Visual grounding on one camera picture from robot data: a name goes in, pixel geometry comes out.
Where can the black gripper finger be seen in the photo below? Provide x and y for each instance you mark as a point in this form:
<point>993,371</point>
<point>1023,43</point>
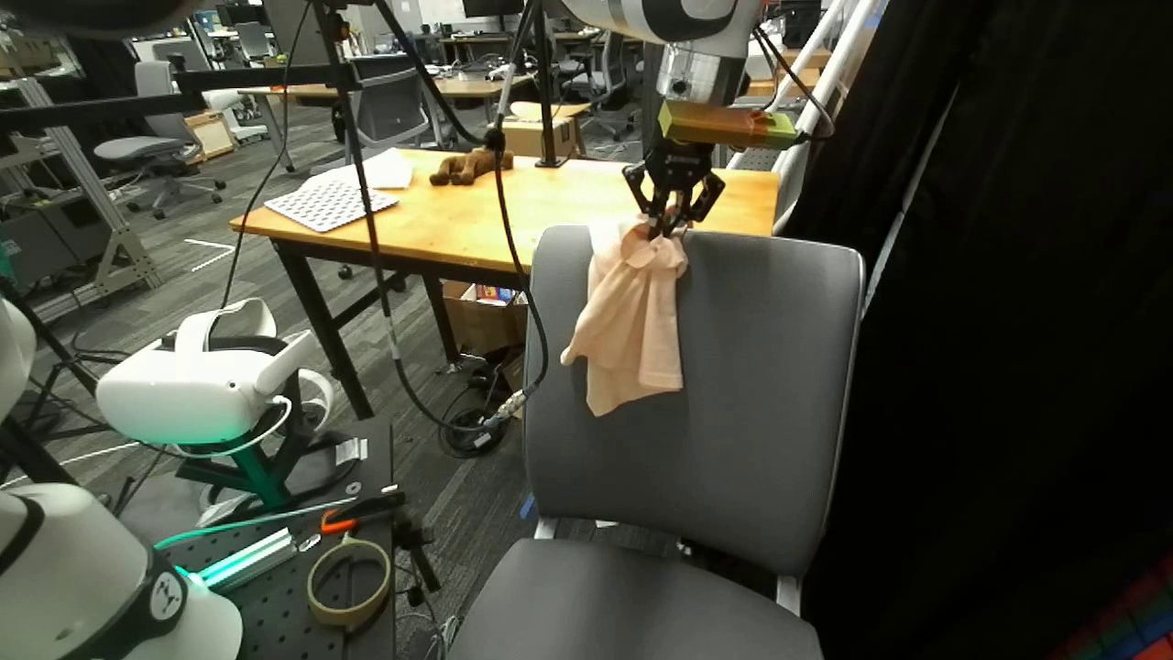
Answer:
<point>647,191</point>
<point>702,201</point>

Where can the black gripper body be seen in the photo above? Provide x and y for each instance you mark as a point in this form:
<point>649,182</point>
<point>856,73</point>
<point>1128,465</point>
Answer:
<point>680,168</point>

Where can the pink cloth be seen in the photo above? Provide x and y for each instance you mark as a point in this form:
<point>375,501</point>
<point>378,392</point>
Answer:
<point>629,320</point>

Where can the grey chair backrest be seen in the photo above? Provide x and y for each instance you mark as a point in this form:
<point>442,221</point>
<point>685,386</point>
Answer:
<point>757,392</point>

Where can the mesh back office chair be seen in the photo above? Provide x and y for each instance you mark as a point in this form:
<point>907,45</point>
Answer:
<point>394,108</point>

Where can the grey chair seat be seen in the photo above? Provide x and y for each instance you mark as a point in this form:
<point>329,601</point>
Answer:
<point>637,607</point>

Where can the grey office chair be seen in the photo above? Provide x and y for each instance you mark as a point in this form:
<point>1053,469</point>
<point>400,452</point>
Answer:
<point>150,151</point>

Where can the small cardboard box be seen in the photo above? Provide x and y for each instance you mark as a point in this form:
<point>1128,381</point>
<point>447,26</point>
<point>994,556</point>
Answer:
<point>544,131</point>

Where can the brown plush toy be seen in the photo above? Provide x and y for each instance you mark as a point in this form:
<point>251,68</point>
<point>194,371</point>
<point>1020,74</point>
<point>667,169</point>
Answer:
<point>472,168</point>

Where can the printed cardboard box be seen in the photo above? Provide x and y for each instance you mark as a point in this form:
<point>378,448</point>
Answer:
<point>483,318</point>

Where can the white paper sheet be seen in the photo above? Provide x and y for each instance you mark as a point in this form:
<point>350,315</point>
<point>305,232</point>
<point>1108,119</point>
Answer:
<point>389,169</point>

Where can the white keyboard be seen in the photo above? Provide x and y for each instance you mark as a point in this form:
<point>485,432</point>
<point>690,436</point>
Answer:
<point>329,205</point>

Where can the black curtain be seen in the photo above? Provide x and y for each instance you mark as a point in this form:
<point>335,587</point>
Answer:
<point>1028,307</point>

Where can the green headset stand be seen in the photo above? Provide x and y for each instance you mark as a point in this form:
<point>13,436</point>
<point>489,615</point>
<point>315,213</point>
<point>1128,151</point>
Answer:
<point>251,472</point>

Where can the white VR headset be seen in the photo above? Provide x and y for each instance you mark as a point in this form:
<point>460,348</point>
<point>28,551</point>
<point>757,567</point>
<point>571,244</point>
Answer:
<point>203,386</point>

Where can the beige tape roll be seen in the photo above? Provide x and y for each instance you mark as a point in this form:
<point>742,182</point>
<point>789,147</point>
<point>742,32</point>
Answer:
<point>350,584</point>

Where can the black horizontal bar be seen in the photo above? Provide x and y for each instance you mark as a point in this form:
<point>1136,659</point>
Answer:
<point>150,97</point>

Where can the pale teal tube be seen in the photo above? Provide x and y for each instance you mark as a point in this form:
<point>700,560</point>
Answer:
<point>251,560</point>

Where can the large colourful striped board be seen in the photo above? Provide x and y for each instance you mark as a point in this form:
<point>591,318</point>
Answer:
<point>1130,619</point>

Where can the white headset with black band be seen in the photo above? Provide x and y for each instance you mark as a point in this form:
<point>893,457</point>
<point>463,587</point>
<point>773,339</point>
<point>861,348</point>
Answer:
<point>87,574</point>

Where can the wrist camera with green mount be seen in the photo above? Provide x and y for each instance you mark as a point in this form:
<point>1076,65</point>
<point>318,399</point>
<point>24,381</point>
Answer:
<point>720,128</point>

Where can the white metal frame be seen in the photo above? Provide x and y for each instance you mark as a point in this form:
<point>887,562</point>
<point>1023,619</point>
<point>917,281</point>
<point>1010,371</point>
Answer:
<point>838,74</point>

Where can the black camera stand pole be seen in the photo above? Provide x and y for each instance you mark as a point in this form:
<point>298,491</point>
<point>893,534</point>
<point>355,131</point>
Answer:
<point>355,161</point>

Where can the black table leg frame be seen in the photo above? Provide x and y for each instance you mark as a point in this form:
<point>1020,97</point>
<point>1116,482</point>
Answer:
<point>322,320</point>

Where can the white desk frame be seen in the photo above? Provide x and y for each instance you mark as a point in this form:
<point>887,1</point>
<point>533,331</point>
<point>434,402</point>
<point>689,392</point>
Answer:
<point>75,221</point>

